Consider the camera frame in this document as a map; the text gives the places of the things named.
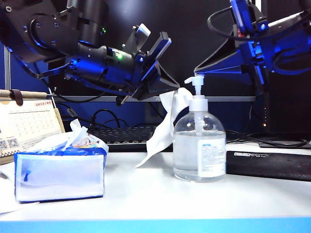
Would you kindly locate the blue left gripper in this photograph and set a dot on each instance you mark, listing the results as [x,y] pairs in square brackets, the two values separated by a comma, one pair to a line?
[145,70]

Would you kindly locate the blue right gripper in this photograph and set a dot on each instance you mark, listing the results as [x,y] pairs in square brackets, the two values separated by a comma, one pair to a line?
[255,55]

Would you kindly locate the white tissue sheet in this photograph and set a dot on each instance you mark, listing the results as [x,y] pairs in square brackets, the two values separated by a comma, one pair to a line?
[162,131]

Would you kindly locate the clear pump alcohol bottle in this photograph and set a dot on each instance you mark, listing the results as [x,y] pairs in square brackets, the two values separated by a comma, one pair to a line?
[199,157]

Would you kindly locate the blue white tissue pack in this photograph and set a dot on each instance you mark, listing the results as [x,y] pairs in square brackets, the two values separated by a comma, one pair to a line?
[60,174]

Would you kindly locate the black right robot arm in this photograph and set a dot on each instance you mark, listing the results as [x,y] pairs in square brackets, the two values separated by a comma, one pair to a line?
[291,43]

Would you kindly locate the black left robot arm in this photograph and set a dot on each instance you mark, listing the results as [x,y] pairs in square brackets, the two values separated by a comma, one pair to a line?
[36,29]

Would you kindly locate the white tissue in pack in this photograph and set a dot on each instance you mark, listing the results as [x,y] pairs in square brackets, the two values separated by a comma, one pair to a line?
[76,132]

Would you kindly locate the black AOC monitor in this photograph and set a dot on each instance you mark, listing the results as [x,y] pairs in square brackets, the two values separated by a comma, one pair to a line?
[194,24]

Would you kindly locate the black keyboard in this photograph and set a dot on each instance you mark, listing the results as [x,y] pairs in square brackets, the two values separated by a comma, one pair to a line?
[126,136]

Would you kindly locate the black HSD monitor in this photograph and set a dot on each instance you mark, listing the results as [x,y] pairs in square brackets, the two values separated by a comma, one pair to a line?
[291,109]

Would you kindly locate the black mouse pad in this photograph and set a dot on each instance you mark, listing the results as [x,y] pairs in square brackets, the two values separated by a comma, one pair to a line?
[272,165]

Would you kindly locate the beige desk calendar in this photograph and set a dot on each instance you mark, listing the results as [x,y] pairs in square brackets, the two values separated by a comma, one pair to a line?
[29,121]

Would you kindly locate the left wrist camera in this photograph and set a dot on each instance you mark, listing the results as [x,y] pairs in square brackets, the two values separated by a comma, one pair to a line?
[143,30]

